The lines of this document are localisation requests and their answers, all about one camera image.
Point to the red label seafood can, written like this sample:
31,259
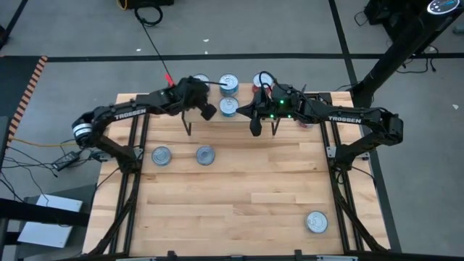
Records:
306,125
267,81

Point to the black beam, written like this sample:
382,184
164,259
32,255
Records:
36,214

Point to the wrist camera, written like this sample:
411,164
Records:
255,127
208,111

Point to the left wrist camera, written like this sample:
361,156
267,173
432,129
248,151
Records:
208,111

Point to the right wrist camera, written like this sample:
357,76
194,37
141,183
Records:
255,127

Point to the black tall column stand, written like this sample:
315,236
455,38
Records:
406,40

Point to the small red strip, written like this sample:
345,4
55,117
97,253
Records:
169,79

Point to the black floor box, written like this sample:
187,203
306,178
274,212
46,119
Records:
152,3

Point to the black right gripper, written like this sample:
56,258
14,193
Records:
279,107

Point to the blue label tuna can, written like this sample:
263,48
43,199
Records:
317,222
205,155
202,77

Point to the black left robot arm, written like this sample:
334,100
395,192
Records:
119,114

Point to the black power adapter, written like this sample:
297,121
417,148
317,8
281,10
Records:
66,160

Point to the wooden shelf black metal frame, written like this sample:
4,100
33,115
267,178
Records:
244,90

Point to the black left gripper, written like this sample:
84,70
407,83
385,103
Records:
192,94

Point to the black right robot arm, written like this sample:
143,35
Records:
344,117

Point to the teal label tuna can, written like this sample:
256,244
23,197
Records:
228,83
228,106
162,156

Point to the orange black hazard strip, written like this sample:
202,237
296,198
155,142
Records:
31,87

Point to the white flat box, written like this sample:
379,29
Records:
43,235

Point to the black aluminium table frame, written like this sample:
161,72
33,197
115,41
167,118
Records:
203,259

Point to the black floor equipment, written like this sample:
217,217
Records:
380,11

